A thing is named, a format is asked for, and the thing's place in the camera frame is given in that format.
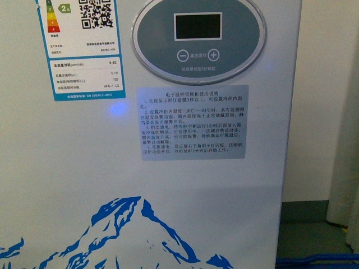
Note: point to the silver instruction sticker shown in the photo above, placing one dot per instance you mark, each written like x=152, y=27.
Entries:
x=193, y=123

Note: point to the white blue chest freezer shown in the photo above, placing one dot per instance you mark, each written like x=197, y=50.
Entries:
x=76, y=193

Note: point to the grey oval control panel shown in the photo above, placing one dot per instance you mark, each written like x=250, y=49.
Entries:
x=198, y=42

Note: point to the energy rating label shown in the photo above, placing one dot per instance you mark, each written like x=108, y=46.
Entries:
x=83, y=49

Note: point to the blue plastic shopping basket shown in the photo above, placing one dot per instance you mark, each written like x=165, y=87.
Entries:
x=329, y=260

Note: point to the white vertical blinds curtain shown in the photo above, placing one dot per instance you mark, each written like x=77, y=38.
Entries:
x=343, y=198

